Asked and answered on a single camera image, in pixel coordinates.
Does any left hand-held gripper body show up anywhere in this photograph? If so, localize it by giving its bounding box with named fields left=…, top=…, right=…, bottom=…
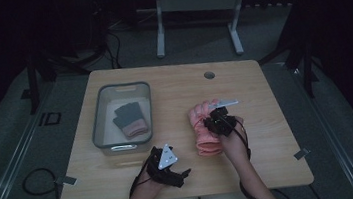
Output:
left=143, top=141, right=186, bottom=188

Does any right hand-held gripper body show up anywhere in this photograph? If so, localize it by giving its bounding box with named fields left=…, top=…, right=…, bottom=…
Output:
left=200, top=96, right=244, bottom=140

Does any pink padded glove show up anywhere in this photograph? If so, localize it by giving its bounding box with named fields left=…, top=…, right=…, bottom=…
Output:
left=110, top=100, right=151, bottom=141
left=187, top=97, right=229, bottom=159

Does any grey plastic bin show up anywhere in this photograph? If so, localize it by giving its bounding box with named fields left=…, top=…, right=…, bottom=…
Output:
left=86, top=79, right=158, bottom=158

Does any person's right hand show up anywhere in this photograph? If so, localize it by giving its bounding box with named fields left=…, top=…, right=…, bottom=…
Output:
left=216, top=115, right=252, bottom=163

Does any person's left hand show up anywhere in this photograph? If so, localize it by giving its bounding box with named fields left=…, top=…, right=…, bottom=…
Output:
left=134, top=166, right=169, bottom=199

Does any grey table clamp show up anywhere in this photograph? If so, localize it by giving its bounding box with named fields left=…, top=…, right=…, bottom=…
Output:
left=53, top=173, right=79, bottom=189
left=292, top=147, right=312, bottom=162

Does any black metal stand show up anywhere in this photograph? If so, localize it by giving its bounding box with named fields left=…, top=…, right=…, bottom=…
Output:
left=251, top=0, right=326, bottom=105
left=16, top=0, right=129, bottom=116

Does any round grey cable grommet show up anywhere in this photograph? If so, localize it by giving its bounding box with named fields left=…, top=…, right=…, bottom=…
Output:
left=203, top=70, right=216, bottom=81

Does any metal floor rail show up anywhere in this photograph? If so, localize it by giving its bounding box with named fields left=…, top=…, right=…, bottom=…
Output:
left=0, top=76, right=73, bottom=199
left=284, top=53, right=353, bottom=199

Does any white metal desk frame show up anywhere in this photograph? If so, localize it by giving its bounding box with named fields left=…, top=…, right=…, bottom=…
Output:
left=150, top=0, right=256, bottom=65

